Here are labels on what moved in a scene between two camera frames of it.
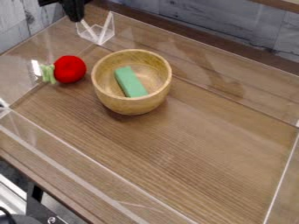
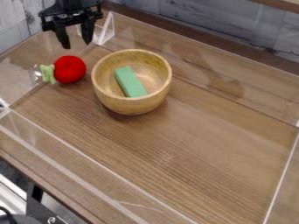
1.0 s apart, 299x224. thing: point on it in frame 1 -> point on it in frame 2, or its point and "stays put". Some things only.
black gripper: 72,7 -> 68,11
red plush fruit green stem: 67,70 stays put
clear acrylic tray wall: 64,171 stays put
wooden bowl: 153,72 stays put
